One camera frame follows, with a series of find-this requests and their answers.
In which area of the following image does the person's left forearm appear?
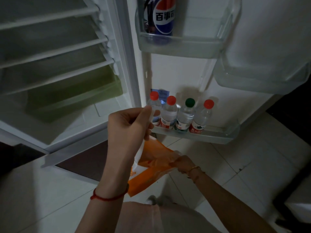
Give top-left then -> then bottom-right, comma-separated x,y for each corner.
75,187 -> 130,233

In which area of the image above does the clear door bin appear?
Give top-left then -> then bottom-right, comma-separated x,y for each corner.
135,0 -> 242,59
213,52 -> 311,95
150,118 -> 241,145

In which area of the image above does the red-capped water bottle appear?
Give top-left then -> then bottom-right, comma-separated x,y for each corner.
146,91 -> 162,127
160,95 -> 178,130
189,99 -> 215,134

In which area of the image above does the person's right hand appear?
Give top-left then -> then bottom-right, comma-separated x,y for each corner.
170,155 -> 198,177

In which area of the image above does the person's right forearm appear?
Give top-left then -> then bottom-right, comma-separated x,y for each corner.
187,167 -> 277,233

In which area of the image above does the person's grey shoe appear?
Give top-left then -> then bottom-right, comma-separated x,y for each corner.
145,195 -> 159,206

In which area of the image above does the green crisper drawer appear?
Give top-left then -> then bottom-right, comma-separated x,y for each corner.
25,67 -> 123,123

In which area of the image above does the blue cola bottle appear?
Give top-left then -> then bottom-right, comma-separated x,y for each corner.
143,0 -> 177,37

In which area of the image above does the person's left hand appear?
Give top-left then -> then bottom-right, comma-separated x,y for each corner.
98,105 -> 155,190

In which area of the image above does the white refrigerator body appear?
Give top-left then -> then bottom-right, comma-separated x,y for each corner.
0,0 -> 142,168

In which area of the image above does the black chair frame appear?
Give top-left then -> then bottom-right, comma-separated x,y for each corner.
272,162 -> 311,232

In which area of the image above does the orange plastic bag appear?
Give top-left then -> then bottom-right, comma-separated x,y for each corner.
127,136 -> 183,197

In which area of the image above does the green-capped water bottle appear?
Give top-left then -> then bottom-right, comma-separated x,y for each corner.
174,98 -> 196,133

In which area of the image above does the thin gold bracelet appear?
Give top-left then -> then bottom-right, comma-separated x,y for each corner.
187,166 -> 202,178

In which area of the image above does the glass refrigerator shelf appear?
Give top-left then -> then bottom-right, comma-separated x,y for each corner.
0,45 -> 115,95
0,17 -> 108,69
0,0 -> 99,30

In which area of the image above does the red string bracelet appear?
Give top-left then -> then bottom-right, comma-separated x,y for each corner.
90,184 -> 130,202

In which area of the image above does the white refrigerator door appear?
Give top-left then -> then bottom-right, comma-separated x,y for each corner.
126,0 -> 311,146

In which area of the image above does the blue sticker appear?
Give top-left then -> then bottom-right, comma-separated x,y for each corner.
150,89 -> 168,98

